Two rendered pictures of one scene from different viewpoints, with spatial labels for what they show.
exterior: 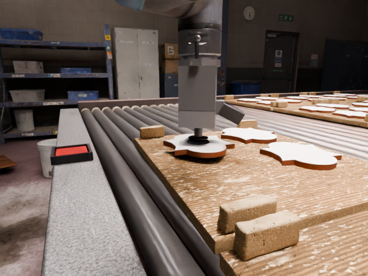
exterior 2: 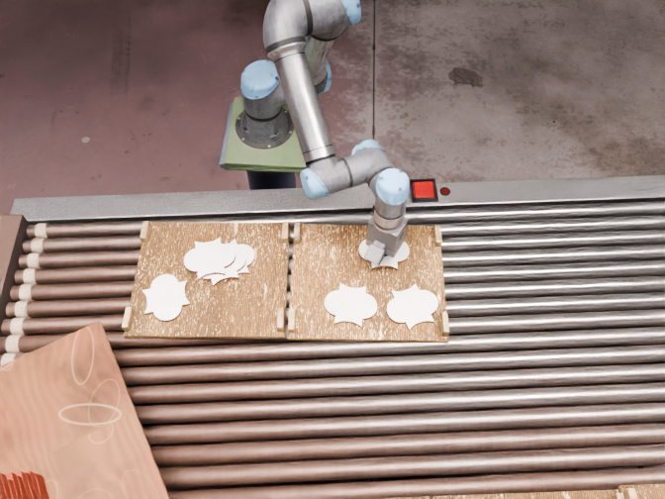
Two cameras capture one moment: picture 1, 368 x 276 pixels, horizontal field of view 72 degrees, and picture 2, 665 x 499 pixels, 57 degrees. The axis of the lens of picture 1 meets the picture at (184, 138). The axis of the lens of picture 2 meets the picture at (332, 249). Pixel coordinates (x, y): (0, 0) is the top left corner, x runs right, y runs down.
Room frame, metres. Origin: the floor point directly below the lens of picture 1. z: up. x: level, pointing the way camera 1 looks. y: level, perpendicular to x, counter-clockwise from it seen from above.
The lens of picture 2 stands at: (0.66, -0.89, 2.36)
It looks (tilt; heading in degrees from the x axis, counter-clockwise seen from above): 58 degrees down; 112
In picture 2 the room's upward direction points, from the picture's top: straight up
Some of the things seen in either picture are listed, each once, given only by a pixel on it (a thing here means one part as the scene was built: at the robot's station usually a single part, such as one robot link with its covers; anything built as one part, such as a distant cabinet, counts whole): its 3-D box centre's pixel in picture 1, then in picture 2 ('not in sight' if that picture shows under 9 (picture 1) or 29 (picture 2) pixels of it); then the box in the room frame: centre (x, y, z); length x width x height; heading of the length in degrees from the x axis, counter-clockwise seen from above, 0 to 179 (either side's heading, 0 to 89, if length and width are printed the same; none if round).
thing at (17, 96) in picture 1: (28, 95); not in sight; (4.36, 2.66, 0.74); 0.44 x 0.36 x 0.20; 96
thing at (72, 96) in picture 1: (84, 95); not in sight; (4.69, 1.84, 0.72); 0.50 x 0.38 x 0.16; 102
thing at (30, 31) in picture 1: (22, 36); not in sight; (4.39, 2.63, 1.68); 0.56 x 0.38 x 0.20; 107
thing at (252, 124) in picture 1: (246, 124); (444, 324); (0.68, -0.17, 0.95); 0.06 x 0.02 x 0.03; 111
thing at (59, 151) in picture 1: (72, 154); (424, 190); (0.50, 0.23, 0.92); 0.06 x 0.06 x 0.01; 25
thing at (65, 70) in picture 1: (74, 71); not in sight; (4.60, 1.92, 1.14); 0.50 x 0.38 x 0.11; 118
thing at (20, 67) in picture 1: (29, 68); not in sight; (4.41, 2.61, 1.20); 0.36 x 0.28 x 0.22; 97
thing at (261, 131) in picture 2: not in sight; (263, 115); (-0.05, 0.30, 0.96); 0.15 x 0.15 x 0.10
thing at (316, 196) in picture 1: (246, 158); (367, 280); (0.45, -0.12, 0.93); 0.41 x 0.35 x 0.02; 21
